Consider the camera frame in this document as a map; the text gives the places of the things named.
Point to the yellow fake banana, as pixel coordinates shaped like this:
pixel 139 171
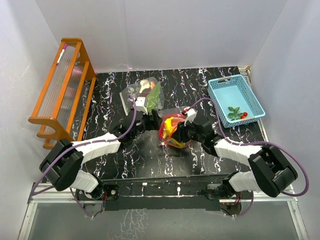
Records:
pixel 168 128

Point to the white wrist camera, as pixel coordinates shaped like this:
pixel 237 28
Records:
pixel 141 104
pixel 190 115

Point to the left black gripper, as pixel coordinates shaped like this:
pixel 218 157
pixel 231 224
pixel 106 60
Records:
pixel 154 124

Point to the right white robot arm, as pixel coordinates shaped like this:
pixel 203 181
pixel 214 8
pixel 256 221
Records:
pixel 270 172

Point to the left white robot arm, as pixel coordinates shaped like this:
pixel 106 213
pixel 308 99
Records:
pixel 62 166

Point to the clear bag with green leaf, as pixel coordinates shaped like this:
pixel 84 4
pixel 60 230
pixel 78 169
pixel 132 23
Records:
pixel 149 88

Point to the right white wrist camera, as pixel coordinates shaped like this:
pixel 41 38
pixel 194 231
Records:
pixel 190 115

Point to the fake cherry tomato vine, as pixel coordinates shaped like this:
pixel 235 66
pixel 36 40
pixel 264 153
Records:
pixel 235 113

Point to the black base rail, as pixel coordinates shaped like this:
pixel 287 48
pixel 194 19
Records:
pixel 208 192

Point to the orange wooden rack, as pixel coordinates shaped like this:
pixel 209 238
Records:
pixel 64 102

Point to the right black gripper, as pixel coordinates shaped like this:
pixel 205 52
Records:
pixel 179 134

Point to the light blue plastic basket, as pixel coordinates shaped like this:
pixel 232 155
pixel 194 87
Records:
pixel 234 91

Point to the clear zip bag red slider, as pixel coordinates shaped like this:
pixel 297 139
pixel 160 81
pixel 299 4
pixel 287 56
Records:
pixel 178 117

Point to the pink white marker pen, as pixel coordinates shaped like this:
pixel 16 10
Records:
pixel 61 53

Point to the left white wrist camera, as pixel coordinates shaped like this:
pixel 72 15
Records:
pixel 141 104

